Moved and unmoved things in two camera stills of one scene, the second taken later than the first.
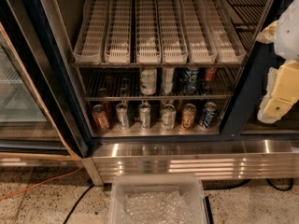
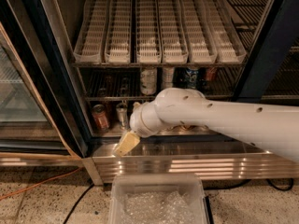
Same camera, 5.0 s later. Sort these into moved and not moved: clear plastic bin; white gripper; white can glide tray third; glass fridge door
Moved: white gripper
Not moved: white can glide tray third; clear plastic bin; glass fridge door
